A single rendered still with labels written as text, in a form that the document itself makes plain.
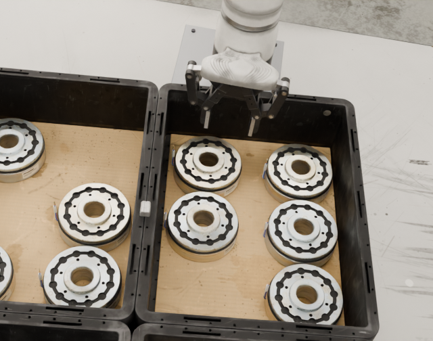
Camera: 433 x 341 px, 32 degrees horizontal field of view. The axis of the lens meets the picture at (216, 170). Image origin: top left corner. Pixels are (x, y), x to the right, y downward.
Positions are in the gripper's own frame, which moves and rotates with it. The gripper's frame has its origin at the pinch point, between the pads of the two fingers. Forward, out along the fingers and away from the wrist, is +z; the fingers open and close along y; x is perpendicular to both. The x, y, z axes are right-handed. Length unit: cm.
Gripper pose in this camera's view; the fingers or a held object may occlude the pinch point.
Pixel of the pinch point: (229, 120)
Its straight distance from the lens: 103.0
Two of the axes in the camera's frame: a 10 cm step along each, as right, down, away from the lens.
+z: -1.1, 6.1, 7.8
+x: -1.4, 7.7, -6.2
